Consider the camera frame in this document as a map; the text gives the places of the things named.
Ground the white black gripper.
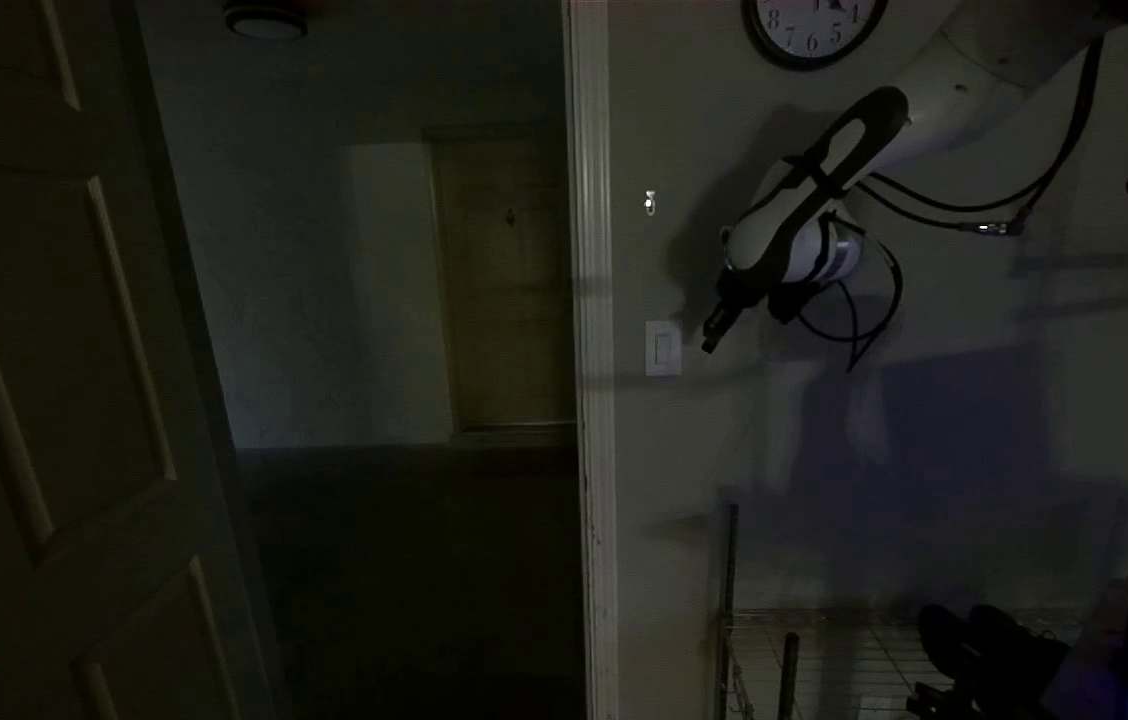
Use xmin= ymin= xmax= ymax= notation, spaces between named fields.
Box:
xmin=700 ymin=89 xmax=908 ymax=351

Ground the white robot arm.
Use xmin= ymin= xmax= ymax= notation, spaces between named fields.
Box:
xmin=704 ymin=0 xmax=1128 ymax=349

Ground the far wooden door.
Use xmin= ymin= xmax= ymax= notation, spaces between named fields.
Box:
xmin=434 ymin=136 xmax=574 ymax=434

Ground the ceiling smoke detector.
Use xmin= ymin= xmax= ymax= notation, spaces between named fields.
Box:
xmin=223 ymin=0 xmax=308 ymax=44

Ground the white panel door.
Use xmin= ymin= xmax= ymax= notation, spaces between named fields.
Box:
xmin=0 ymin=0 xmax=282 ymax=720

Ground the white wall light switch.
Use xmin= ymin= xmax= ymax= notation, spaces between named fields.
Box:
xmin=644 ymin=319 xmax=685 ymax=378

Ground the round wall clock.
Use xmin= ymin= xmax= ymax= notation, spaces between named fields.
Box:
xmin=742 ymin=0 xmax=890 ymax=71

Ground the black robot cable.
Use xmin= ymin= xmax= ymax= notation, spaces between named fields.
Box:
xmin=797 ymin=31 xmax=1110 ymax=371

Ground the white door frame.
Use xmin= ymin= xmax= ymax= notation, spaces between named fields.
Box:
xmin=559 ymin=0 xmax=621 ymax=720

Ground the metal wire shoe rack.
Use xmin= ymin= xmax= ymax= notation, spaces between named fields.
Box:
xmin=717 ymin=487 xmax=1128 ymax=720

